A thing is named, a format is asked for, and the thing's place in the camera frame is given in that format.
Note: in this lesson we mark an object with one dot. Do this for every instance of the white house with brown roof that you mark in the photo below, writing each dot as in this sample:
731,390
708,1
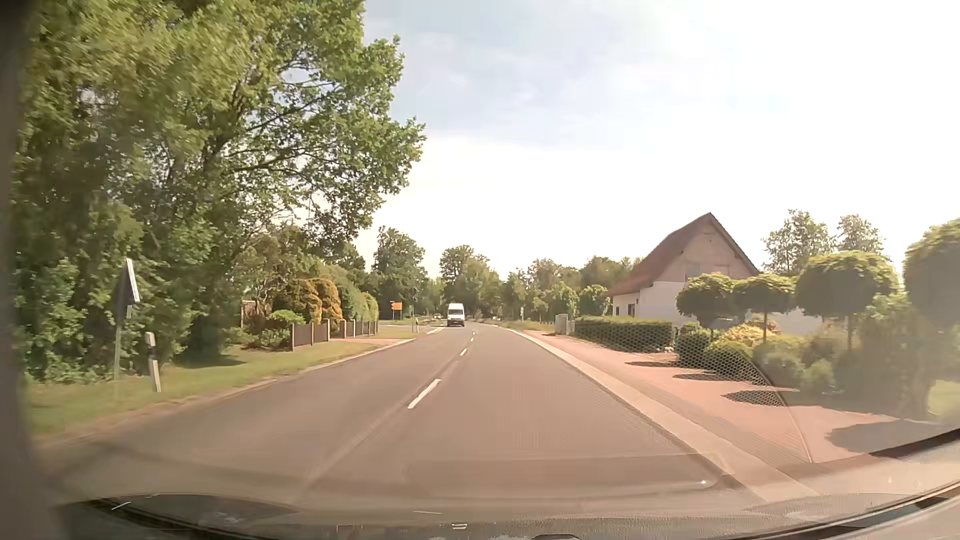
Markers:
675,281

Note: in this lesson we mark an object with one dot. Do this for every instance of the car's own bonnet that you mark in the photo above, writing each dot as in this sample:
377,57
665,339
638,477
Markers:
465,517

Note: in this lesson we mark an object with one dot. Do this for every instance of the grass verge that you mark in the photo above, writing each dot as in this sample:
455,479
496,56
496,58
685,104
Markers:
202,375

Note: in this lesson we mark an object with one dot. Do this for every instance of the row of distant trees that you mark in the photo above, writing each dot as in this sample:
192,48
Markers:
510,289

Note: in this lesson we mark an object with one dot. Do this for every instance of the white van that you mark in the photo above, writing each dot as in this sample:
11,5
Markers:
455,314

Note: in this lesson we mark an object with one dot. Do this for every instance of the black and white marker post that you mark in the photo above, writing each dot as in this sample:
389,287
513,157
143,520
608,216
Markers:
153,364

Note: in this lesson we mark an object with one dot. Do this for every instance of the grey asphalt road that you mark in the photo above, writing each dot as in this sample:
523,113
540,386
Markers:
495,405

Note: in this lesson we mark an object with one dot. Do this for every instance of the round-trimmed tree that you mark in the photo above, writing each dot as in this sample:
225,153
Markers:
765,292
937,270
706,296
846,281

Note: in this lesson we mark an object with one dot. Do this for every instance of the trimmed green hedge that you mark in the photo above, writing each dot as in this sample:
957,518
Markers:
626,332

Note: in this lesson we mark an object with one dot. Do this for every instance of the red brick pavement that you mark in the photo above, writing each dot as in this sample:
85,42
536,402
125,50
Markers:
720,409

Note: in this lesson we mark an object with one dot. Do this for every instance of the trimmed bushes behind fence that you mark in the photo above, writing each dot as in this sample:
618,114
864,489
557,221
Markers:
319,300

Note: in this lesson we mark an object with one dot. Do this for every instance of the trees behind house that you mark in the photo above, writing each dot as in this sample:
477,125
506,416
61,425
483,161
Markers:
821,240

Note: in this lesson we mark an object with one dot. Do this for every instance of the large roadside trees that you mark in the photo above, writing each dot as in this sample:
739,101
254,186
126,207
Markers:
172,165

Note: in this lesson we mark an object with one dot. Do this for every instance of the road markings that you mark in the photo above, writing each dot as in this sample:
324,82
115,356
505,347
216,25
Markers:
424,393

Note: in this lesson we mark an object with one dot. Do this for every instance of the garden bushes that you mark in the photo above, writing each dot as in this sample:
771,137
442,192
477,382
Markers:
825,360

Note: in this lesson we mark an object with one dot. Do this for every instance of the brown fence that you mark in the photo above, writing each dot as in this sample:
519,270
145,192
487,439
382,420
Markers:
319,332

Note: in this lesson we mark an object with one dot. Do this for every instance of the orange road sign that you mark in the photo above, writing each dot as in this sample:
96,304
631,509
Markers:
396,306

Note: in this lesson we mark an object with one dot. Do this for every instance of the grey street cabinet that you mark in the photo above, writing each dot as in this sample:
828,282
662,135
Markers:
561,323

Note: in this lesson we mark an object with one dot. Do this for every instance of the road sign on post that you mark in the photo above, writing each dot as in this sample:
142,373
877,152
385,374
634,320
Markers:
124,292

